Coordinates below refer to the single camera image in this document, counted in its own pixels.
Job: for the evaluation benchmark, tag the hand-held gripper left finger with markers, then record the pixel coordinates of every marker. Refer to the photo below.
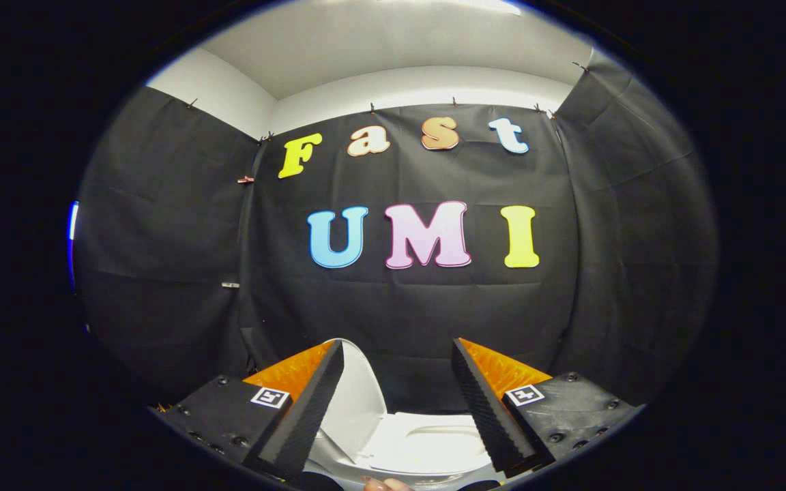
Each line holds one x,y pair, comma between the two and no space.
304,409

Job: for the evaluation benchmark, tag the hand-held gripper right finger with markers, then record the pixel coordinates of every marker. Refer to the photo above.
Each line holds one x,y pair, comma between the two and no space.
485,409

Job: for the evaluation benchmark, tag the black backdrop cloth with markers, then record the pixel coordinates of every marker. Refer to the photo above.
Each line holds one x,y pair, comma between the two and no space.
400,314

